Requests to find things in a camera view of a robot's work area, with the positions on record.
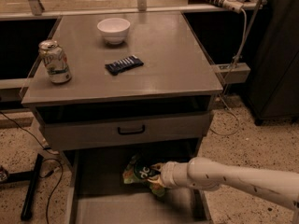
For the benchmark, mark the black floor stand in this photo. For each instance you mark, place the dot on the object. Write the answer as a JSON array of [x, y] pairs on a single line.
[[32, 177]]

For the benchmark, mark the grey drawer cabinet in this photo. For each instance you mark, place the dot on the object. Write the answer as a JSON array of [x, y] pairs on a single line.
[[174, 79]]

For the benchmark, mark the dark blue snack bar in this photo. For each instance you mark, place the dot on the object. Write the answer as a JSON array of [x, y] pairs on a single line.
[[123, 65]]

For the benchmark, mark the upper grey drawer with handle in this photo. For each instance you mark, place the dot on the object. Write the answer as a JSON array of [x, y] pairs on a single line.
[[118, 132]]

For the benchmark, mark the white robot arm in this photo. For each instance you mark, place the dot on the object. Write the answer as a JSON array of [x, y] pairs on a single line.
[[279, 187]]

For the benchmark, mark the open lower grey drawer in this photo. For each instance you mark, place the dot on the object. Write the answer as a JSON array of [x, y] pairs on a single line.
[[98, 194]]

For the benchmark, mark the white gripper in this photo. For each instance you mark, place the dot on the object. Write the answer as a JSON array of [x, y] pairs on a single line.
[[168, 174]]

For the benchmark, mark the white ceramic bowl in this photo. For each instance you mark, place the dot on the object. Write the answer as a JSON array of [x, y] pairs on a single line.
[[114, 30]]

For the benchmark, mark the grey power box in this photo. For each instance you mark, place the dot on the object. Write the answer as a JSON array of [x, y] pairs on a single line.
[[228, 74]]

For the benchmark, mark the green white soda can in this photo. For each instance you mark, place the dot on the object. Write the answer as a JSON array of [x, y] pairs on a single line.
[[55, 61]]

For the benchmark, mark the green rice chip bag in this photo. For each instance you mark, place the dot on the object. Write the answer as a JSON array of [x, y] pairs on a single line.
[[138, 172]]

